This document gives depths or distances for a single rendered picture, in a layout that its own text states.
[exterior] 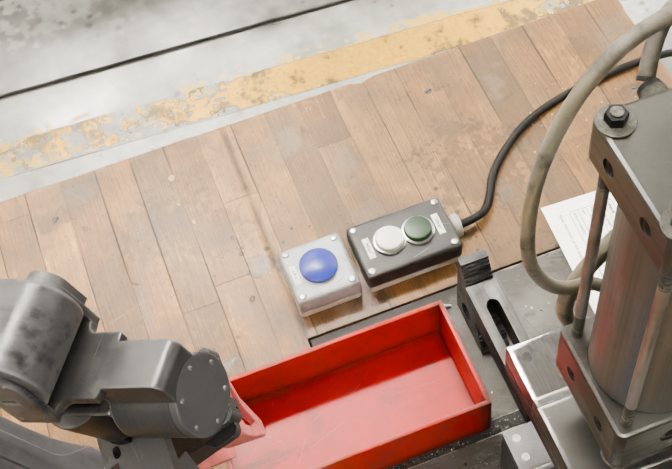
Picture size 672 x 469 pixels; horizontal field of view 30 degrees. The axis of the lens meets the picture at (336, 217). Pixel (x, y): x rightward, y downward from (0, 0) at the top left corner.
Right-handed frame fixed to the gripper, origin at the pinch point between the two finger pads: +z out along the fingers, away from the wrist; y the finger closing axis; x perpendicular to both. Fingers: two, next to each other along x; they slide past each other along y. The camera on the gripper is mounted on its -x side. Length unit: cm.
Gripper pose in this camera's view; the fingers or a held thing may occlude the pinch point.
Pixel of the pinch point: (241, 437)
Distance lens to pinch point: 103.3
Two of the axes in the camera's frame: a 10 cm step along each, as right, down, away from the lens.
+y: 7.6, -5.8, -2.9
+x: -3.6, -7.6, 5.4
